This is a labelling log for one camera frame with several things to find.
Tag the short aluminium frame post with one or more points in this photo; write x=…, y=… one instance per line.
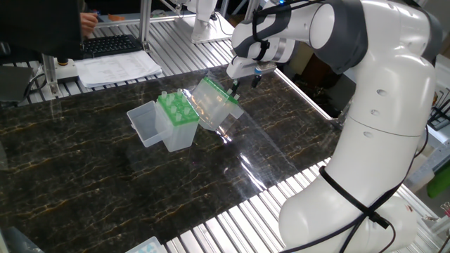
x=50, y=74

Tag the black marble pattern board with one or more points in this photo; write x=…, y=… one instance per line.
x=105, y=196

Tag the beige cardboard panel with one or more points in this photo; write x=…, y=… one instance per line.
x=300, y=58

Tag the small orange object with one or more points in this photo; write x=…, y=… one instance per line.
x=116, y=17

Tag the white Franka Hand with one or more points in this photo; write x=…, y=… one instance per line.
x=242, y=68

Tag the bare person hand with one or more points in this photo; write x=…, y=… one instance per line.
x=88, y=24

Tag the grey rounded object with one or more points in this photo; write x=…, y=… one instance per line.
x=17, y=244

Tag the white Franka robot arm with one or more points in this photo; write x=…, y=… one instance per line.
x=386, y=88

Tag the clear tip box green rack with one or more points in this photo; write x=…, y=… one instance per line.
x=211, y=110
x=179, y=138

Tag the green flat object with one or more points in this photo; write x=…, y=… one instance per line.
x=439, y=182

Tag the tall aluminium frame post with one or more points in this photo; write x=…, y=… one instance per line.
x=145, y=21

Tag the black computer monitor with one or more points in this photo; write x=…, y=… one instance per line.
x=35, y=28

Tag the black flat box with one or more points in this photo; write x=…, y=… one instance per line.
x=14, y=84

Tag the white paper stack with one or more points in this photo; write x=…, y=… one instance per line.
x=112, y=68

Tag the clear tip box blue rack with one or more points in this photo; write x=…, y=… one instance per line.
x=146, y=247

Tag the black keyboard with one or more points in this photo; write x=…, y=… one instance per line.
x=109, y=45

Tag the diagonal aluminium strut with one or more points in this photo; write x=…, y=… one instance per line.
x=339, y=117

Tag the white stand base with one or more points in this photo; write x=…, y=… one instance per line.
x=68, y=72

